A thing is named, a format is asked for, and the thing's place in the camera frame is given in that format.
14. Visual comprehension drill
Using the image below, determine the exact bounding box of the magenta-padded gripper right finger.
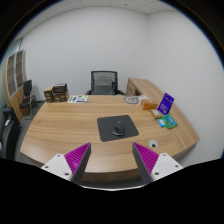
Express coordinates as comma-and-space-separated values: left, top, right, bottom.
131, 142, 184, 185

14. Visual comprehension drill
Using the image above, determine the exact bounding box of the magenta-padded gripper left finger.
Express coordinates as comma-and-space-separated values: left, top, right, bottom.
40, 142, 92, 185

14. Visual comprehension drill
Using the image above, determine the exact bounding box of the black computer mouse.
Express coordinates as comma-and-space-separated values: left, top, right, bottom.
111, 120, 126, 137

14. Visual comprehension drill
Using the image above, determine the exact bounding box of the dark grey mouse pad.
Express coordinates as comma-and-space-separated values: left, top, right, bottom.
96, 114, 140, 143

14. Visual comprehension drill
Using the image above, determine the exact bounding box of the blue packet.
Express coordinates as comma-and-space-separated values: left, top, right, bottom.
157, 118, 167, 129

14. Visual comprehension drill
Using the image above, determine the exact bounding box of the green packet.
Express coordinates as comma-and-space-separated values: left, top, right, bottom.
162, 114, 179, 130

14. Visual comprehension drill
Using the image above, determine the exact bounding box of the small tan box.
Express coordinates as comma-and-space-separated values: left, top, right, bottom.
149, 108, 163, 120

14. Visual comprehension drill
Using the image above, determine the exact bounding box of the orange-brown small box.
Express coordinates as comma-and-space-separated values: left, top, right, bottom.
139, 98, 159, 111

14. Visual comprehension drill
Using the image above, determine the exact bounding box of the purple standing sign card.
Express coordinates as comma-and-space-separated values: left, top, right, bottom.
156, 92, 175, 116

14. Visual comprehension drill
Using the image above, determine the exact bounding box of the white printed paper sheet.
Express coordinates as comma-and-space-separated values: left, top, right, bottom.
67, 95, 89, 104

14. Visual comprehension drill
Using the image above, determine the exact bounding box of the round grey patterned disc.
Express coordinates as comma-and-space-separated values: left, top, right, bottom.
123, 95, 141, 105

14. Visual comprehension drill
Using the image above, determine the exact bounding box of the wide brown cardboard box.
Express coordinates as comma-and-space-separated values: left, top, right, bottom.
52, 90, 70, 103

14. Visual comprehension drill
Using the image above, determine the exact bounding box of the small brown cardboard box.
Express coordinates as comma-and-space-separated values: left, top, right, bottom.
43, 86, 55, 103

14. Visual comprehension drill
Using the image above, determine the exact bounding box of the black padded office chair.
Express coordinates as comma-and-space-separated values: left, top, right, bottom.
0, 106, 22, 161

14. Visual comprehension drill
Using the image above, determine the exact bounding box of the wooden side cabinet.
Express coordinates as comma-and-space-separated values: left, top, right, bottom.
125, 77, 159, 99

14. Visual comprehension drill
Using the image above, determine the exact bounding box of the black cardboard box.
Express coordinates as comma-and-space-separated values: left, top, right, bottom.
52, 82, 69, 94

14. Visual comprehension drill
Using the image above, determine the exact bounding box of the black mesh office chair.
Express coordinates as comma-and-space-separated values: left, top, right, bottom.
85, 70, 127, 97

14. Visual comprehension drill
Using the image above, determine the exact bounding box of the small black visitor chair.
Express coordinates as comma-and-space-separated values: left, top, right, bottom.
18, 79, 38, 118

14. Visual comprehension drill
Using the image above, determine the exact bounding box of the wooden shelf unit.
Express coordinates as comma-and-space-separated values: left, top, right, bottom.
2, 49, 28, 121

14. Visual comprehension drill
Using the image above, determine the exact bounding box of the white round cable grommet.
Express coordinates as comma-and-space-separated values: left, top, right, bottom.
148, 139, 159, 149

